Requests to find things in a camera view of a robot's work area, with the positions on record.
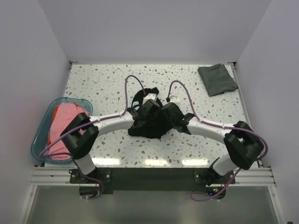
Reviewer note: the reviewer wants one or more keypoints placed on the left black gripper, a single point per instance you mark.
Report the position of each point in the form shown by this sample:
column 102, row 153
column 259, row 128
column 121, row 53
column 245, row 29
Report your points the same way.
column 153, row 116

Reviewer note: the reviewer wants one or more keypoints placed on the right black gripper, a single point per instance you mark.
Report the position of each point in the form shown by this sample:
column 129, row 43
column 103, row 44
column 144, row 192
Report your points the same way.
column 167, row 123

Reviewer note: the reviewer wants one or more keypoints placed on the black t shirt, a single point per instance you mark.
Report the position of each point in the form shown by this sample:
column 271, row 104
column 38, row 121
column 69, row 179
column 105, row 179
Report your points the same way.
column 150, row 128

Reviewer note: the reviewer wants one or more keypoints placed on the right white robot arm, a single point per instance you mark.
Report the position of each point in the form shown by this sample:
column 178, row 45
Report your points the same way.
column 242, row 144

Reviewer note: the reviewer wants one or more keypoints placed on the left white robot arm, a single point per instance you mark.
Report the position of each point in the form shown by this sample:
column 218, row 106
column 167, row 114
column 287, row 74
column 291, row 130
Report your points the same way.
column 81, row 133

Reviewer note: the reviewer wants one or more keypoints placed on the folded grey t shirt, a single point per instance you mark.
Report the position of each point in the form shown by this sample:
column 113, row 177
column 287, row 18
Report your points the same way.
column 217, row 80

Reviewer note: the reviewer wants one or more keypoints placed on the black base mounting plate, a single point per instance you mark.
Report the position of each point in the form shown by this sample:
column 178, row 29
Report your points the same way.
column 148, row 179

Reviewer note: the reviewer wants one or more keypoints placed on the pink t shirt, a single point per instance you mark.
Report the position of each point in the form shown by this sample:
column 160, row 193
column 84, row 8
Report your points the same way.
column 65, row 114

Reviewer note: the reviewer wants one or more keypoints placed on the orange garment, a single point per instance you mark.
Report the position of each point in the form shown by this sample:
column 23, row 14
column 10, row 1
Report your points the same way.
column 52, row 126

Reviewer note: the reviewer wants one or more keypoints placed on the teal plastic laundry basket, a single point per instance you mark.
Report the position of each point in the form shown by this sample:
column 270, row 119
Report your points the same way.
column 40, row 140

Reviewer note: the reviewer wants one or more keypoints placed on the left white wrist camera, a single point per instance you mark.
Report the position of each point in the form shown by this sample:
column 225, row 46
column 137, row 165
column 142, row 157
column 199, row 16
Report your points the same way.
column 150, row 96

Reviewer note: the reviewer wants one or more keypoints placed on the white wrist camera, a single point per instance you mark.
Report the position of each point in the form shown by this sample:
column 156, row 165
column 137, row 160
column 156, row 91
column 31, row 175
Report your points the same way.
column 150, row 96
column 176, row 100

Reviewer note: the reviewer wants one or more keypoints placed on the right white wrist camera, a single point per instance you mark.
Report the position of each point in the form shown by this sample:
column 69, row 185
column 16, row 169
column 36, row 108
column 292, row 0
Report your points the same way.
column 176, row 100

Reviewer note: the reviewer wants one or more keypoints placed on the aluminium frame rail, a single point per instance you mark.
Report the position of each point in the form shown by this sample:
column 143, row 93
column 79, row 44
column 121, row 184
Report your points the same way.
column 59, row 176

